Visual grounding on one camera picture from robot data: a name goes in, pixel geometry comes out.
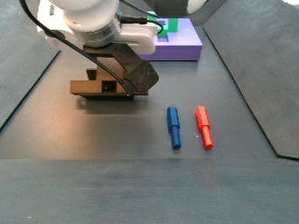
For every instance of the green U-shaped block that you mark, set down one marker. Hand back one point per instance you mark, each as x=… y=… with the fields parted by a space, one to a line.
x=166 y=24

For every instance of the purple base block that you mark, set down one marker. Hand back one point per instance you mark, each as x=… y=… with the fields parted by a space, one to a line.
x=181 y=47

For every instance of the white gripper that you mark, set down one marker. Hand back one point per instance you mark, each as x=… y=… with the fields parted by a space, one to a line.
x=138 y=35

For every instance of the blue peg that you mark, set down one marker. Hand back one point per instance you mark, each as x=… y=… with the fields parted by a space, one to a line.
x=174 y=127

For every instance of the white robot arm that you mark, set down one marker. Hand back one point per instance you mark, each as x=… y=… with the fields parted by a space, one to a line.
x=94 y=23

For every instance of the black fixture bracket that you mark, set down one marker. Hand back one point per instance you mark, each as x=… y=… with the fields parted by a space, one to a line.
x=102 y=86

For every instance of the red peg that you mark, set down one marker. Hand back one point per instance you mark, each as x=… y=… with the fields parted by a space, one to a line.
x=205 y=126

